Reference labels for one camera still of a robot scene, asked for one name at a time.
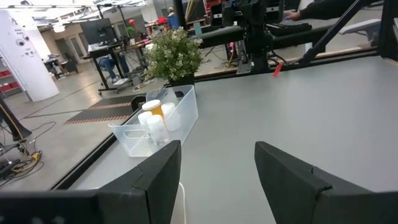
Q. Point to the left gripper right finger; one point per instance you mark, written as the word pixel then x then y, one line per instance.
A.
pixel 311 199

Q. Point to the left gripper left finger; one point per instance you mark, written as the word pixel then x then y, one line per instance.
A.
pixel 124 205

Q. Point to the wide clear capsule bottle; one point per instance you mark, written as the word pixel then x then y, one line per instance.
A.
pixel 157 129

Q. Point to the frosted white bottle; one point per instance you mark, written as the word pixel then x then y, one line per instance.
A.
pixel 172 118

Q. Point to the amber pill bottle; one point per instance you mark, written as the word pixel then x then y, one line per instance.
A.
pixel 152 106

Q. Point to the person's forearm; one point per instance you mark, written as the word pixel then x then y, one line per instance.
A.
pixel 329 7

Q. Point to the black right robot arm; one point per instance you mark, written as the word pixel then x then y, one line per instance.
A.
pixel 253 37

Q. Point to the white opaque plastic bin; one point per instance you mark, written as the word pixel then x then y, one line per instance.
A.
pixel 184 205

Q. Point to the clear plastic bin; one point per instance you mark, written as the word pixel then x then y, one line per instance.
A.
pixel 186 118

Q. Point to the black striped floor mat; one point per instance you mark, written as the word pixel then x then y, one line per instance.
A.
pixel 105 110

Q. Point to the red tag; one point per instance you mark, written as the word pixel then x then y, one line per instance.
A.
pixel 277 69

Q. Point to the person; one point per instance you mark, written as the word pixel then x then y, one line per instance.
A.
pixel 131 28
pixel 172 18
pixel 112 67

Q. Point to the black stand legs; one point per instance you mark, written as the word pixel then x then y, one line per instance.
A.
pixel 12 121

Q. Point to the black standing desk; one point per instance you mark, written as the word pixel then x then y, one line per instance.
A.
pixel 109 53

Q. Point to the green potted plant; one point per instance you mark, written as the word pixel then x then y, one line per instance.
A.
pixel 174 53

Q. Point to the shelf with red bins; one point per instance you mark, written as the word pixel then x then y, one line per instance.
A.
pixel 9 81

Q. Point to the black keyboard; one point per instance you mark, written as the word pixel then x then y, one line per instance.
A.
pixel 289 28

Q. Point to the black monitor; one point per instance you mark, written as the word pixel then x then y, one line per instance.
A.
pixel 98 31

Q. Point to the white pillar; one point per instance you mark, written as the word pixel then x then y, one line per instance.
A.
pixel 25 56

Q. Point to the grey chair armrest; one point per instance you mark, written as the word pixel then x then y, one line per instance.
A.
pixel 360 26

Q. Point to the person's hand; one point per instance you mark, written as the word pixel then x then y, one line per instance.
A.
pixel 291 14

